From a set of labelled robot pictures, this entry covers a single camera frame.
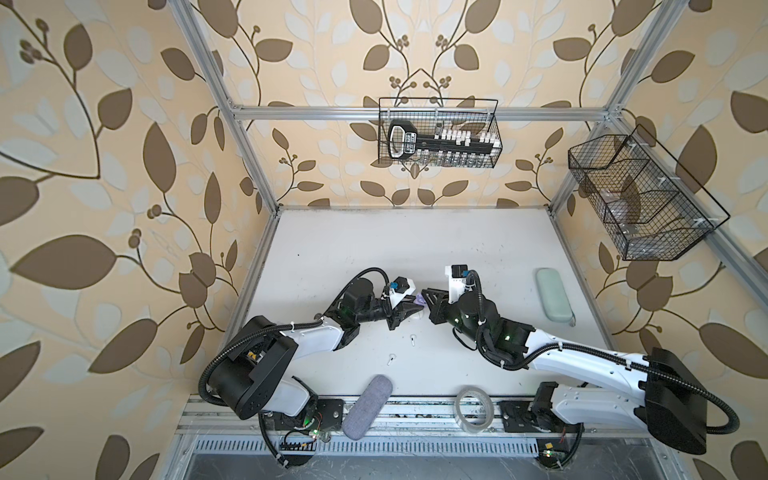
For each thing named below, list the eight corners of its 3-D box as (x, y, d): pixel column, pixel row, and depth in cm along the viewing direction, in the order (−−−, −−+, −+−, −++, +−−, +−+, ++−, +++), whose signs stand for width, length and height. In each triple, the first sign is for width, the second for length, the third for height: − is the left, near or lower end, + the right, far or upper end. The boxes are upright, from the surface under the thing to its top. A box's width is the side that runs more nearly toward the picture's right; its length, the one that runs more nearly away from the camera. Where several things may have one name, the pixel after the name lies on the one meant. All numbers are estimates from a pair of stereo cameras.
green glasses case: (549, 322, 92) (553, 318, 89) (532, 272, 104) (535, 267, 101) (574, 322, 92) (578, 318, 89) (553, 272, 104) (557, 267, 101)
